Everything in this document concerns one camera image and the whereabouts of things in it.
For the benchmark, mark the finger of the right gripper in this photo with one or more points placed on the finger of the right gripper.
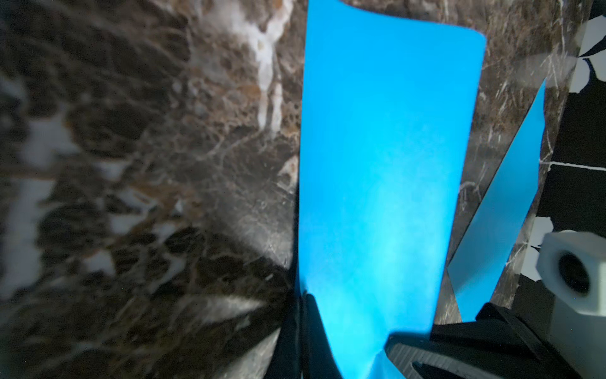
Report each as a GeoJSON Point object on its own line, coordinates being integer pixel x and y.
{"type": "Point", "coordinates": [498, 344]}

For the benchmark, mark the cyan paper sheet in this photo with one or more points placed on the cyan paper sheet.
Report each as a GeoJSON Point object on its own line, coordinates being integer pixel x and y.
{"type": "Point", "coordinates": [387, 108]}
{"type": "Point", "coordinates": [482, 255]}

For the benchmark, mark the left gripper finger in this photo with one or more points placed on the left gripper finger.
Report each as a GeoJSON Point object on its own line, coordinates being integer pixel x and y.
{"type": "Point", "coordinates": [302, 349]}

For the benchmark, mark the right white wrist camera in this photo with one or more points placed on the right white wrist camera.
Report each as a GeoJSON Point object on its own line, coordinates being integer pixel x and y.
{"type": "Point", "coordinates": [572, 266]}

